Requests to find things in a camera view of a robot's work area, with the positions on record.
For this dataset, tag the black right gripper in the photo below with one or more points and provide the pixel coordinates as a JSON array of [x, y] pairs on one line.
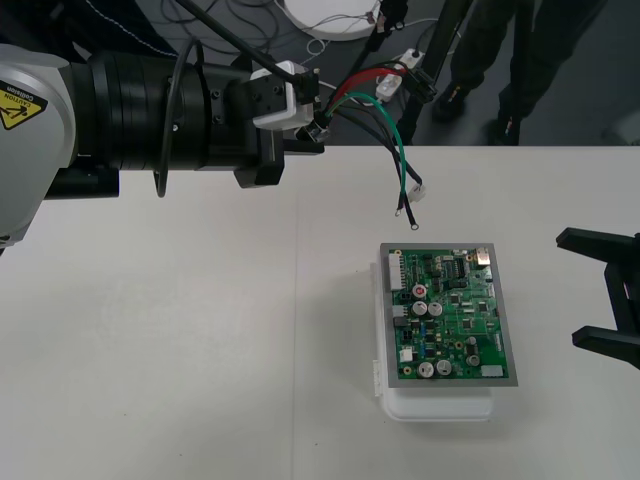
[[625, 295]]

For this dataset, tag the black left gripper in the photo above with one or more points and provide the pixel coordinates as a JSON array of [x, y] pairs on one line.
[[235, 150]]

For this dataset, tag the silver and black left arm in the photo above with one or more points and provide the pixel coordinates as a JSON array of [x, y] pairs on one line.
[[115, 110]]

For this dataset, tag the white power strip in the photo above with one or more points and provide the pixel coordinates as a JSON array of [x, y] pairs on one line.
[[392, 82]]

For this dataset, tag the white round base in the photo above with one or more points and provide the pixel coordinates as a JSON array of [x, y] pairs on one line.
[[332, 20]]

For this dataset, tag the black tripod leg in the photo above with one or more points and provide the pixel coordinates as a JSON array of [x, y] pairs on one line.
[[437, 50]]

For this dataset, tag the person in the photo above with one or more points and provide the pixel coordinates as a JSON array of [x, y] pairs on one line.
[[480, 45]]

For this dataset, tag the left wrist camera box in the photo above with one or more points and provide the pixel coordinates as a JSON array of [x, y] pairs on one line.
[[277, 95]]

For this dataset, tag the green circuit board grey frame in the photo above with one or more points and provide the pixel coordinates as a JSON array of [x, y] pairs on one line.
[[450, 320]]

